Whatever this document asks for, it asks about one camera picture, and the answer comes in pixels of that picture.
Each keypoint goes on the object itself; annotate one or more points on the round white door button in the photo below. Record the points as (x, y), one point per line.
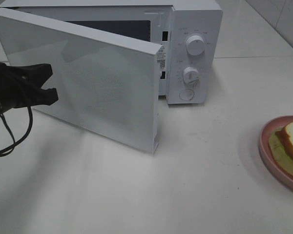
(186, 95)

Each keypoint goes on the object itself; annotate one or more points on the white microwave door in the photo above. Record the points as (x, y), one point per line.
(106, 83)

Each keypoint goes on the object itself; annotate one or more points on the white upper power knob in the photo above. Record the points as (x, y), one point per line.
(195, 45)

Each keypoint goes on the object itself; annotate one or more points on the toast sandwich with lettuce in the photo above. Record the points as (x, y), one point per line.
(281, 148)

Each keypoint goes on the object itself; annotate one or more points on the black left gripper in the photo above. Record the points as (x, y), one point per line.
(16, 81)

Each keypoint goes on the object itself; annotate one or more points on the white microwave oven body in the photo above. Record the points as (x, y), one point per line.
(134, 24)

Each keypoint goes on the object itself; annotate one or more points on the black left gripper tip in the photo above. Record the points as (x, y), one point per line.
(42, 97)

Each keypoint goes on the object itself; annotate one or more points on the white timer knob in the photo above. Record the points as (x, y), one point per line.
(190, 75)

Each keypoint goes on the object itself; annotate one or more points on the pink round plate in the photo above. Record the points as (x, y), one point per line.
(265, 152)

